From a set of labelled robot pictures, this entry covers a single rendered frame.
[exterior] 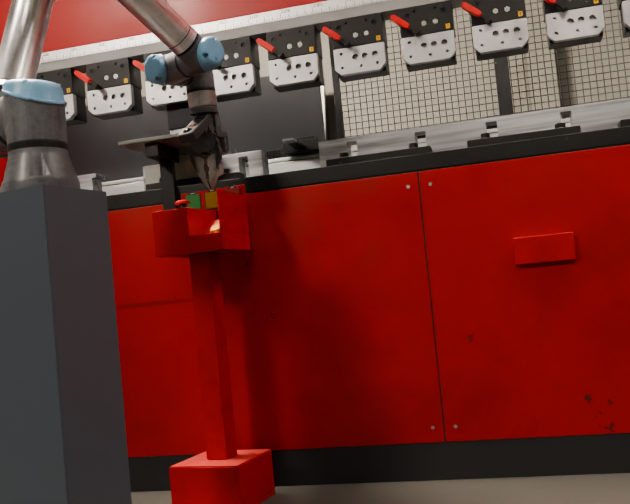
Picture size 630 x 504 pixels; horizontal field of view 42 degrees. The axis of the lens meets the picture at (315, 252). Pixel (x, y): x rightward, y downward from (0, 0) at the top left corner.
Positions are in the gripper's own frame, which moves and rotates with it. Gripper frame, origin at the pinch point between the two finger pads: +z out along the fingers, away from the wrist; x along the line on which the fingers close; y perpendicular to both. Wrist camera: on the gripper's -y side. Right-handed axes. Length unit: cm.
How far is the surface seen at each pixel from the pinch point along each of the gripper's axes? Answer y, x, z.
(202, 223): 1.6, 4.5, 9.9
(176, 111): 32.5, 25.8, -26.6
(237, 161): 31.6, 6.7, -8.0
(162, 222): -5.8, 12.1, 8.4
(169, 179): 15.1, 20.9, -4.4
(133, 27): 30, 36, -54
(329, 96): 272, 60, -63
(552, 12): 46, -87, -35
